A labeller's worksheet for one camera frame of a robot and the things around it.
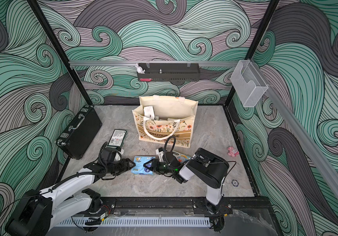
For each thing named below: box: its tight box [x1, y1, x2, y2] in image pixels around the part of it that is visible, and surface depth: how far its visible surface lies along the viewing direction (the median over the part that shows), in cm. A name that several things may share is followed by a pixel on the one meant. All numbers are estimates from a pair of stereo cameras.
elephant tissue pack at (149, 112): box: [143, 105, 156, 120], surface depth 82 cm
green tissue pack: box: [107, 128, 128, 150], surface depth 96 cm
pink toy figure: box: [226, 146, 240, 157], surface depth 92 cm
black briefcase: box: [55, 104, 103, 160], surface depth 84 cm
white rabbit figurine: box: [135, 62, 146, 74], surface depth 87 cm
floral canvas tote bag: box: [132, 94, 199, 148], surface depth 85 cm
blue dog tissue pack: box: [130, 155, 156, 176], surface depth 83 cm
